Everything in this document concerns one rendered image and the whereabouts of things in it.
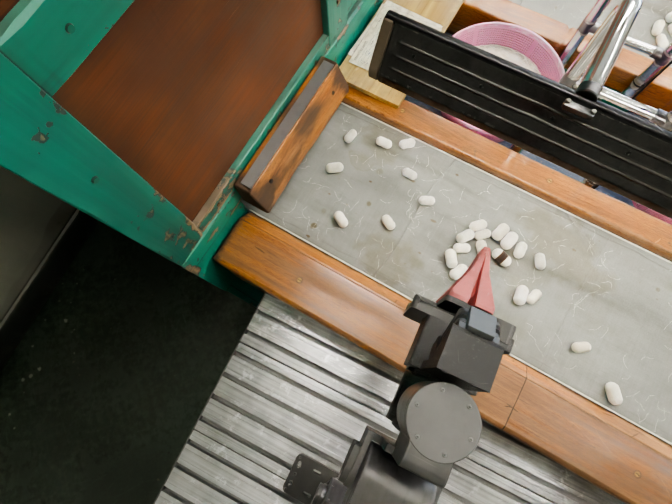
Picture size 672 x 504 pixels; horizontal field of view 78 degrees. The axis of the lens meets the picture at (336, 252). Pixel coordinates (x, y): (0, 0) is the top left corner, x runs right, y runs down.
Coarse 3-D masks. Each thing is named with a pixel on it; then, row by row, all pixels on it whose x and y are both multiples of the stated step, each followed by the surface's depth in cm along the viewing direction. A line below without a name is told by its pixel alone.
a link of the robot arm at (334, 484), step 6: (330, 480) 67; (336, 480) 64; (330, 486) 63; (336, 486) 63; (342, 486) 63; (330, 492) 62; (336, 492) 62; (342, 492) 62; (324, 498) 63; (330, 498) 61; (336, 498) 61; (342, 498) 61
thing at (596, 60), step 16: (624, 0) 47; (640, 0) 46; (608, 16) 51; (624, 16) 45; (608, 32) 46; (624, 32) 45; (592, 48) 55; (608, 48) 44; (576, 64) 58; (592, 64) 45; (608, 64) 44; (560, 80) 63; (576, 80) 61; (592, 80) 44; (592, 96) 43; (608, 96) 61; (624, 96) 60; (576, 112) 44; (592, 112) 44; (640, 112) 60; (656, 112) 59; (512, 144) 82
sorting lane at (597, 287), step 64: (384, 128) 86; (320, 192) 82; (384, 192) 82; (448, 192) 81; (512, 192) 81; (384, 256) 79; (512, 256) 78; (576, 256) 77; (640, 256) 77; (512, 320) 75; (576, 320) 74; (640, 320) 74; (576, 384) 72; (640, 384) 71
